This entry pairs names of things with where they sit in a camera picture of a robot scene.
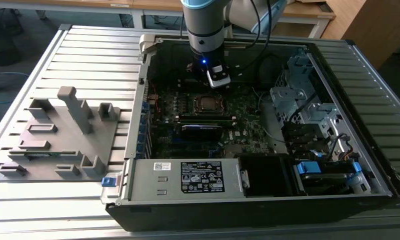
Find metal socket cover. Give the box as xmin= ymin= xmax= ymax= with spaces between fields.
xmin=195 ymin=94 xmax=227 ymax=115

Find CPU socket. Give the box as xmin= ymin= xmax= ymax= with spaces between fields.
xmin=193 ymin=92 xmax=229 ymax=116

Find RAM slot black clips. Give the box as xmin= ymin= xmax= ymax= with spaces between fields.
xmin=181 ymin=113 xmax=234 ymax=118
xmin=179 ymin=118 xmax=234 ymax=123

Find grey case release latch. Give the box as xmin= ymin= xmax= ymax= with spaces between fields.
xmin=138 ymin=34 xmax=165 ymax=62

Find black graphics card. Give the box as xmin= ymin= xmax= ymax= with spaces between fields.
xmin=181 ymin=123 xmax=226 ymax=141

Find silver drive cage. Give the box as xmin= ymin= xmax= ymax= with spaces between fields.
xmin=269 ymin=47 xmax=347 ymax=141

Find green motherboard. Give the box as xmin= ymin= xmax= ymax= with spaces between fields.
xmin=146 ymin=83 xmax=290 ymax=161

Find chipset heat sink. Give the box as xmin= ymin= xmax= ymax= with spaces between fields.
xmin=223 ymin=144 xmax=246 ymax=159

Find wooden desk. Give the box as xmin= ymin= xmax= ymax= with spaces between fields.
xmin=0 ymin=0 xmax=338 ymax=39

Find silver power supply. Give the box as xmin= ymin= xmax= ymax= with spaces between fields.
xmin=118 ymin=157 xmax=251 ymax=202

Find grey parts rack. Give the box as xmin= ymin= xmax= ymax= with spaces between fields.
xmin=0 ymin=86 xmax=123 ymax=182

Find blue disk carrier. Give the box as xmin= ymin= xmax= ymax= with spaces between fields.
xmin=295 ymin=161 xmax=323 ymax=175

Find blue case latch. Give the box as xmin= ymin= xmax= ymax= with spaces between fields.
xmin=100 ymin=176 xmax=118 ymax=188

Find wooden cabinet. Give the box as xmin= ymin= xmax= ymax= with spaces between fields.
xmin=322 ymin=0 xmax=400 ymax=70

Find green RAM stick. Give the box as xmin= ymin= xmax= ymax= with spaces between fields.
xmin=23 ymin=151 xmax=63 ymax=159

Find black hard disk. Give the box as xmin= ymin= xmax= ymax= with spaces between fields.
xmin=299 ymin=172 xmax=354 ymax=196

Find black office chair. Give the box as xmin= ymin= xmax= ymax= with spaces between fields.
xmin=0 ymin=7 xmax=27 ymax=67

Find black PC case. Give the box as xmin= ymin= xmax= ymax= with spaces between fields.
xmin=99 ymin=33 xmax=400 ymax=232

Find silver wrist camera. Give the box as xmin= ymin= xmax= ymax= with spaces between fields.
xmin=206 ymin=64 xmax=234 ymax=89

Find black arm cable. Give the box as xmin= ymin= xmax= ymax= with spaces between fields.
xmin=242 ymin=0 xmax=265 ymax=51
xmin=237 ymin=0 xmax=275 ymax=73

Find black drive cable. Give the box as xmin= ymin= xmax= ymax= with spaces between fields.
xmin=289 ymin=90 xmax=321 ymax=123

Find light blue cable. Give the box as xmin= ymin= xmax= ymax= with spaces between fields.
xmin=0 ymin=71 xmax=31 ymax=105

